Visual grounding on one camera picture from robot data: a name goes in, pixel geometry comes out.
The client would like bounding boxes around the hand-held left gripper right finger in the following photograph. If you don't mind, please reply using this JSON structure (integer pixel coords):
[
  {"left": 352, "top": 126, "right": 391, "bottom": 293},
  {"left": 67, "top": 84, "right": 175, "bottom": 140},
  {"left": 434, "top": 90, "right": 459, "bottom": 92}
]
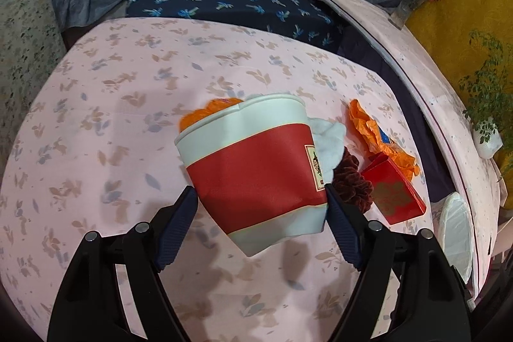
[{"left": 324, "top": 184, "right": 475, "bottom": 342}]

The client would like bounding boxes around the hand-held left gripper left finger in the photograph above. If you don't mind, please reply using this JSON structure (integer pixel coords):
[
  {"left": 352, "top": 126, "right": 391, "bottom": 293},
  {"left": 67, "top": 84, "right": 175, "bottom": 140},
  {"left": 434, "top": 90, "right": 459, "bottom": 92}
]
[{"left": 48, "top": 186, "right": 199, "bottom": 342}]

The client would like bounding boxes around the red and white fabric bag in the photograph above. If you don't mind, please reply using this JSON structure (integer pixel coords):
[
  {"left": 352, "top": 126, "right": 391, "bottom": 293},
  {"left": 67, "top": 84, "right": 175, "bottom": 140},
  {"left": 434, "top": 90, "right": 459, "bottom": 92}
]
[{"left": 174, "top": 94, "right": 329, "bottom": 258}]

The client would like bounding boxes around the orange cloth item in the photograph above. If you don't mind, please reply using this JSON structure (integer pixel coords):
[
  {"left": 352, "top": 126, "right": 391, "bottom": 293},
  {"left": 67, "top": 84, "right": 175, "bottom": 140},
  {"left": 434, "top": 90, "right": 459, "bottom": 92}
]
[{"left": 179, "top": 97, "right": 245, "bottom": 132}]

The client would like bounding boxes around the dark red scrunchie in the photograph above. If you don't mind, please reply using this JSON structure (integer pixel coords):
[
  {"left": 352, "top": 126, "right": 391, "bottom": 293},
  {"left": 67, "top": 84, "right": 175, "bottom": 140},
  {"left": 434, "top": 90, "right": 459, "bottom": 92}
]
[{"left": 332, "top": 150, "right": 375, "bottom": 213}]

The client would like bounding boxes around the red paper box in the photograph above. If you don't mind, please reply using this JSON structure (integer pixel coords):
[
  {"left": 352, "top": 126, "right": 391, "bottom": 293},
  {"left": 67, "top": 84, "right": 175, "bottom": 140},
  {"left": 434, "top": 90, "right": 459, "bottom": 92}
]
[{"left": 361, "top": 154, "right": 427, "bottom": 226}]

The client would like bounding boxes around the white cloth item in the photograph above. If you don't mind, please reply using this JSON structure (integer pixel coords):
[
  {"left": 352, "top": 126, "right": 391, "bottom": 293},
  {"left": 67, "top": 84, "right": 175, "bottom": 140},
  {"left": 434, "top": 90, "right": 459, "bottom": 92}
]
[{"left": 308, "top": 118, "right": 347, "bottom": 184}]

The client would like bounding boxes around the orange snack wrapper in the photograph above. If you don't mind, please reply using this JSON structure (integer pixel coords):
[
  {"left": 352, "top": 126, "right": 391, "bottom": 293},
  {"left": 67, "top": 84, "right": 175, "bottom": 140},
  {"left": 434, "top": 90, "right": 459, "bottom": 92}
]
[{"left": 348, "top": 99, "right": 421, "bottom": 180}]

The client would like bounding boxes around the pink rabbit print tablecloth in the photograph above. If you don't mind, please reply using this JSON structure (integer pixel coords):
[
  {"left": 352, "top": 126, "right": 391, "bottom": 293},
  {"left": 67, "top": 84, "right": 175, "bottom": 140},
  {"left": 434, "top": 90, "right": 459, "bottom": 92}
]
[{"left": 0, "top": 17, "right": 437, "bottom": 342}]

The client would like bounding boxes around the white plant pot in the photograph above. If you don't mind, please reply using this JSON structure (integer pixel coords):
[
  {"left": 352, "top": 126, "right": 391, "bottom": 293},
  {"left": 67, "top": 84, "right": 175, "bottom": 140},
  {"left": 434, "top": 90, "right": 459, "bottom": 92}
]
[{"left": 473, "top": 128, "right": 504, "bottom": 160}]

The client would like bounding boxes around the pink cloth with red stripe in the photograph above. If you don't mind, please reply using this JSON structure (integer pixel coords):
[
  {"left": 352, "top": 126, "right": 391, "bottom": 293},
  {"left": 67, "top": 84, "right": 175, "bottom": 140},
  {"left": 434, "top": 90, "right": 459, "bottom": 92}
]
[{"left": 286, "top": 0, "right": 509, "bottom": 303}]

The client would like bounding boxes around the green leafy plant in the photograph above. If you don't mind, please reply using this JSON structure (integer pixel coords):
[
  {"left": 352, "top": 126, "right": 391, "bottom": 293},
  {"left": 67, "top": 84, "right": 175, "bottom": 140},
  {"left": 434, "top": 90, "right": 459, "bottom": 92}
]
[{"left": 457, "top": 30, "right": 513, "bottom": 182}]

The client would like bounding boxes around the glass vase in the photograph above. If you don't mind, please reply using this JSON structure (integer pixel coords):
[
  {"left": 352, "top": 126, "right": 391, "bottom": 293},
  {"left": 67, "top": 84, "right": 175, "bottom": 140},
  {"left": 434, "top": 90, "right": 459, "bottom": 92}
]
[{"left": 390, "top": 0, "right": 427, "bottom": 31}]

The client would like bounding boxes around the navy floral cloth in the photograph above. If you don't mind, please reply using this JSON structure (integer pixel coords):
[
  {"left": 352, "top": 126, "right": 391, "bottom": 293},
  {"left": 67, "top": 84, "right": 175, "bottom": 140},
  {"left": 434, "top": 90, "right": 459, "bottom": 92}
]
[{"left": 125, "top": 0, "right": 345, "bottom": 54}]

